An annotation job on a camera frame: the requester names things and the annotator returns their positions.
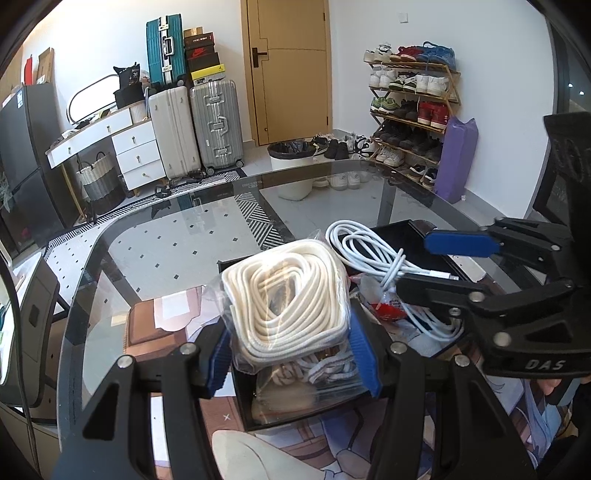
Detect oval mirror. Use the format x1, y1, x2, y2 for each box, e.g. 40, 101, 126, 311
68, 71, 148, 125

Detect white trash bin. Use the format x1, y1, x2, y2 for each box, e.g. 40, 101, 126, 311
268, 141, 319, 201

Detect black storage box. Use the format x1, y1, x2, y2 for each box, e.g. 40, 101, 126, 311
231, 220, 490, 432

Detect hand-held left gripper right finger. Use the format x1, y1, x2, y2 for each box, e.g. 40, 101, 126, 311
348, 308, 539, 480

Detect woven laundry basket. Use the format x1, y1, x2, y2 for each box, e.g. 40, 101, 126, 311
76, 152, 126, 215

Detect bagged cream rope coil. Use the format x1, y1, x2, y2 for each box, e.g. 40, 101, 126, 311
205, 237, 358, 374

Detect red white snack packet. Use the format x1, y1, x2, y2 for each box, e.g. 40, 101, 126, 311
358, 277, 409, 324

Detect wooden door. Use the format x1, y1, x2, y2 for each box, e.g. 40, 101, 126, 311
240, 0, 333, 147

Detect silver suitcase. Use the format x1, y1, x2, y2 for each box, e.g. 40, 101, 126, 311
189, 79, 245, 175

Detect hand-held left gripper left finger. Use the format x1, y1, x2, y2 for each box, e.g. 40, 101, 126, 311
51, 318, 232, 480

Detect bagged braided laces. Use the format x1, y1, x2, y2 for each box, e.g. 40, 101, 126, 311
252, 346, 370, 425

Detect white dresser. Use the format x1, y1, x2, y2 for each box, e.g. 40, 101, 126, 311
46, 107, 167, 192

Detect black bag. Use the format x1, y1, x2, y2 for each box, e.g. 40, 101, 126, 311
113, 62, 151, 107

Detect flat cardboard box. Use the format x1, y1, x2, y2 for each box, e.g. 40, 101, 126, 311
36, 47, 56, 85

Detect assorted racked shoes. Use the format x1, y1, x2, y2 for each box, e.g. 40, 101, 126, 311
363, 41, 458, 188

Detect white charging cable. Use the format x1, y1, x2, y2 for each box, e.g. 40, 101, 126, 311
325, 219, 465, 342

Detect purple bag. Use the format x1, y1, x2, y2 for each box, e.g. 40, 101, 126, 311
433, 116, 478, 205

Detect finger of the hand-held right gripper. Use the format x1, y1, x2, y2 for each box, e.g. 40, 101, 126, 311
396, 270, 579, 320
424, 217, 577, 278

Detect white suitcase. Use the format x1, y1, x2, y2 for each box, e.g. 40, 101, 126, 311
148, 85, 201, 181

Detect black refrigerator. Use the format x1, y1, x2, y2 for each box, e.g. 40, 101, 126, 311
0, 83, 70, 252

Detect teal suitcase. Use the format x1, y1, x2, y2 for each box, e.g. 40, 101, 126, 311
146, 14, 188, 90

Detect black chair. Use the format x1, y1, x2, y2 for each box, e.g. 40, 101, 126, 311
0, 251, 70, 425

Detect printed cartoon mat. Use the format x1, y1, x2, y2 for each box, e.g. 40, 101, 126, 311
124, 286, 578, 480

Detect brown shoe box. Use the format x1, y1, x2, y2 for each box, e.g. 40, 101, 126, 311
184, 28, 214, 47

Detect scattered sneakers group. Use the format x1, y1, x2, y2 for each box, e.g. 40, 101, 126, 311
311, 131, 386, 190

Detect wooden shoe rack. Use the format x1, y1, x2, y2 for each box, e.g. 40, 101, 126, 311
362, 41, 462, 190

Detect black white patterned rug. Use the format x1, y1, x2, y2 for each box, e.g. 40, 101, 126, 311
44, 168, 287, 287

